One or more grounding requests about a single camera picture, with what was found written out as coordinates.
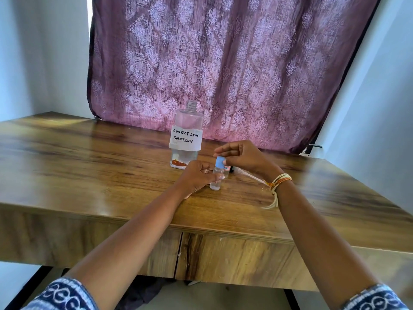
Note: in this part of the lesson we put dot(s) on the person's right hand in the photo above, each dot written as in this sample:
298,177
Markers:
250,156

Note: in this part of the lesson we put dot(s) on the person's left hand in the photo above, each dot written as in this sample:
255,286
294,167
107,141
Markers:
193,177

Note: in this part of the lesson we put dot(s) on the person's right thumb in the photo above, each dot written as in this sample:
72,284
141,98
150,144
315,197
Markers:
227,160

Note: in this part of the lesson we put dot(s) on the person's left thumb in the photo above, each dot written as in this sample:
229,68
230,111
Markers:
206,164

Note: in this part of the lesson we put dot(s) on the light blue vial cap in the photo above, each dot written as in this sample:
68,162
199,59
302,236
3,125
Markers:
220,162

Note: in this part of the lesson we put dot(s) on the small clear vial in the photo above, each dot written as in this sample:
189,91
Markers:
215,185

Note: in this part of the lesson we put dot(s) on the person's right forearm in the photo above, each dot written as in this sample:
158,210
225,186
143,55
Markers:
316,242

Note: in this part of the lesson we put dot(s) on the person's left forearm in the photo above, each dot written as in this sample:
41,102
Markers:
135,238

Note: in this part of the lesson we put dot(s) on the small vial red label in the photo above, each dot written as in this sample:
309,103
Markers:
227,171

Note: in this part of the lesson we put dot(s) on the clear plastic dropper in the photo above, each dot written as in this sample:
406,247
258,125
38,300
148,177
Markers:
250,176

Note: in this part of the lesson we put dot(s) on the large clear bottle white label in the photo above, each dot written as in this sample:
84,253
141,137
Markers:
186,138

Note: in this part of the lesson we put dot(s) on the orange white wrist thread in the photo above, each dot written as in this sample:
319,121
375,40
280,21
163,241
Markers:
280,181

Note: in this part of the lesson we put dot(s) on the purple patterned curtain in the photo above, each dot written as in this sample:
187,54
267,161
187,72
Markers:
245,61

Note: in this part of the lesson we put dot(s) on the wooden table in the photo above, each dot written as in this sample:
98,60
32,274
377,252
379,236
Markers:
96,164

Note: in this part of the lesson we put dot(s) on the dark cloth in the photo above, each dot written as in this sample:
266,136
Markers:
142,292

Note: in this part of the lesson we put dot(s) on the black metal table leg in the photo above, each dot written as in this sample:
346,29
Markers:
27,288
292,300

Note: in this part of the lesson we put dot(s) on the blue white patterned sleeve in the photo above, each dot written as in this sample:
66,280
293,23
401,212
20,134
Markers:
376,300
61,295

